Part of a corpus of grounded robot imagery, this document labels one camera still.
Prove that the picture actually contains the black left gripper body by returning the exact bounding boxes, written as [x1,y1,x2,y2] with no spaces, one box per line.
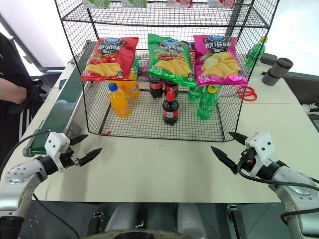
[59,146,81,170]

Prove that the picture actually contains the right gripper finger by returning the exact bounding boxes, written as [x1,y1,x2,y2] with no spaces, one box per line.
[228,132,248,146]
[210,146,239,175]

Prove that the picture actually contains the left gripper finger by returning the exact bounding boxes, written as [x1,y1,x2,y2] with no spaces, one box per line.
[67,134,89,148]
[74,147,103,167]

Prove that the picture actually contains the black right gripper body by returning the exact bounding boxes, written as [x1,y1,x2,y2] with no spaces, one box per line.
[238,148,256,172]

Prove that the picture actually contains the green conveyor belt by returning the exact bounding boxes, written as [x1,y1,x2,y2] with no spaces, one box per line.
[22,39,98,157]

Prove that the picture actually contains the green soda bottle yellow cap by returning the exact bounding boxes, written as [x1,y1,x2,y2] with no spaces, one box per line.
[196,84,221,120]
[244,36,269,69]

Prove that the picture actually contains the orange juice bottle blue cap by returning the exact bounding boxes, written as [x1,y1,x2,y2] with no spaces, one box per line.
[107,83,130,118]

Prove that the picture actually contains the silver right robot leg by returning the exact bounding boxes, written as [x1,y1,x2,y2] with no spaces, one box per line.
[176,203,207,239]

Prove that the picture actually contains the silver robot leg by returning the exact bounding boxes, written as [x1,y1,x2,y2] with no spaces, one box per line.
[104,203,137,239]
[176,203,207,239]

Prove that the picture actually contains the grey and black cylinder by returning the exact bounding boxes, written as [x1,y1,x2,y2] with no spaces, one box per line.
[261,57,294,87]

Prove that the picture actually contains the cola bottle red cap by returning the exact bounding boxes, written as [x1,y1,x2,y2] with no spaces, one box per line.
[162,91,179,126]

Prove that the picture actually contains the silver left robot leg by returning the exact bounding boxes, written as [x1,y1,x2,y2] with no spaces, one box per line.
[104,203,137,239]

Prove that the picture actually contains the magenta potato chips bag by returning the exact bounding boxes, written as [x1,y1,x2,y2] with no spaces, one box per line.
[193,34,250,87]

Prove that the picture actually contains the dark grey equipment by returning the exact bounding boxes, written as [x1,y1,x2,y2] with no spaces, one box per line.
[284,71,319,131]

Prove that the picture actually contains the cola bottle red label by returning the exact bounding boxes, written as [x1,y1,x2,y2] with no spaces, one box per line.
[149,76,164,99]
[163,81,179,98]

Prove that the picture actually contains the black box device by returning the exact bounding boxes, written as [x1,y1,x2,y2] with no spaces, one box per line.
[260,52,279,65]

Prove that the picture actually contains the red potato chips bag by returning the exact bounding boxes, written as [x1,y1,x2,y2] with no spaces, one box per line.
[80,37,139,82]

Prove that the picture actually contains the dark rounded rim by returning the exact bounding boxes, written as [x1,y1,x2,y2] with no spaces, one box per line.
[87,229,200,239]

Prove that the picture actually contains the small green snack packet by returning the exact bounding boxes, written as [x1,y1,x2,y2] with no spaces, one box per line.
[128,56,142,80]

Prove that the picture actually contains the person in black clothes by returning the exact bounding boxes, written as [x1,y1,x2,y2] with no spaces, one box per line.
[0,32,48,150]

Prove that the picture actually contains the green potato chips bag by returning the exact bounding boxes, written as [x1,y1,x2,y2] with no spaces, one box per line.
[145,33,197,88]

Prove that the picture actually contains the dark blue snack packet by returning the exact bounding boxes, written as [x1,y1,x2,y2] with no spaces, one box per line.
[181,41,195,52]

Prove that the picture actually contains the red drink carton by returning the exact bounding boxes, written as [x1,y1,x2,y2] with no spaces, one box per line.
[166,0,193,7]
[207,0,236,8]

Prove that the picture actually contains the green drink carton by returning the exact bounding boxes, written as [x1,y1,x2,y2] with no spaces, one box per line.
[82,0,111,8]
[121,0,148,7]

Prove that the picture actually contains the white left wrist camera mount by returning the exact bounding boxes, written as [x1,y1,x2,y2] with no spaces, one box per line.
[44,132,71,173]

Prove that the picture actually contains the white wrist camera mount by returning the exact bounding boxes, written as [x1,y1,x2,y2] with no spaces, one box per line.
[244,132,275,180]
[44,132,71,173]

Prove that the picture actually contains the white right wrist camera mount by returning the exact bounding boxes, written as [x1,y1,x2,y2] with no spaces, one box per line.
[244,132,275,180]

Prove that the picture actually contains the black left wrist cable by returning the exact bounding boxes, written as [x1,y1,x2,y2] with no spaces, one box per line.
[0,130,52,175]

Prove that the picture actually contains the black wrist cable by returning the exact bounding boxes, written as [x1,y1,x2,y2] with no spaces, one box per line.
[0,130,52,175]
[236,154,319,193]

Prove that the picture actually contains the red handled scissors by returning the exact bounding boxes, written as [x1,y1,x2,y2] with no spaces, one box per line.
[220,86,258,102]

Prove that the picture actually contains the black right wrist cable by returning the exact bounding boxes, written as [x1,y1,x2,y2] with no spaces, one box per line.
[236,154,319,193]

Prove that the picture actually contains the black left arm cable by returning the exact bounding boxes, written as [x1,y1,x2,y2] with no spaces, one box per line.
[31,193,81,239]

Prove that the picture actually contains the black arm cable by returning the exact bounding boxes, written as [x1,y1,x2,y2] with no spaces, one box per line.
[280,208,319,225]
[31,193,81,239]

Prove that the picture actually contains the black metal bracket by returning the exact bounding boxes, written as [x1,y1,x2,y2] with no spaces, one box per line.
[93,211,105,226]
[227,203,250,239]

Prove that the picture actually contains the black wire mesh rack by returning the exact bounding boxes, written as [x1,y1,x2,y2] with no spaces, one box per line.
[54,0,280,143]

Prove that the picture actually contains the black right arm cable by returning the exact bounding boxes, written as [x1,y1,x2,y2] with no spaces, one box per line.
[280,208,319,225]

